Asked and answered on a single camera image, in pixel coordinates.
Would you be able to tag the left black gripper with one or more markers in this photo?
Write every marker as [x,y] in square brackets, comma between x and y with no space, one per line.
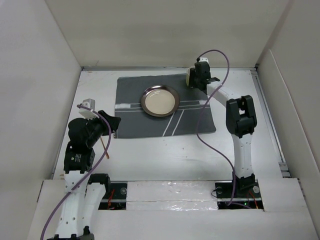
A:
[113,120]

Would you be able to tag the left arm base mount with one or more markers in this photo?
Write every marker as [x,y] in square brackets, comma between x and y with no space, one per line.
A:
[116,197]

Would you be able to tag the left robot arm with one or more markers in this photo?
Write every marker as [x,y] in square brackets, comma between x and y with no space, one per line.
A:
[83,188]

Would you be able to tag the grey striped placemat cloth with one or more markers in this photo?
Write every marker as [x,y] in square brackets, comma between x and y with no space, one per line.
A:
[192,116]

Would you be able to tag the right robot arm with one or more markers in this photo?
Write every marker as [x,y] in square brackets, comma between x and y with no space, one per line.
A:
[240,122]

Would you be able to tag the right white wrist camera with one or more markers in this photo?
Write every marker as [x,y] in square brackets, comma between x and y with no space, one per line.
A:
[202,59]

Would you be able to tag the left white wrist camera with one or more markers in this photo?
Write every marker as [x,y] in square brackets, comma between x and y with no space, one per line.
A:
[86,108]

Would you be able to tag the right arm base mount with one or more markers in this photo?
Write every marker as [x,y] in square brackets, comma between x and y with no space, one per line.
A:
[249,198]

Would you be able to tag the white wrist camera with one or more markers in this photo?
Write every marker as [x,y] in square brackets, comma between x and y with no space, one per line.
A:
[86,108]
[202,59]

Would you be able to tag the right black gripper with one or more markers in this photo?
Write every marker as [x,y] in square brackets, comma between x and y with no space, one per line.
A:
[192,81]

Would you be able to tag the yellow green mug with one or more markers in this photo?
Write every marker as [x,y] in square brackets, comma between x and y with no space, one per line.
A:
[188,75]

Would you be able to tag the brown rimmed white plate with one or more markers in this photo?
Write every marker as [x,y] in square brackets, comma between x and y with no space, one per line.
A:
[160,101]

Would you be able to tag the copper fork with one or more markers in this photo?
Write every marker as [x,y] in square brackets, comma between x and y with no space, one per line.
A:
[104,148]

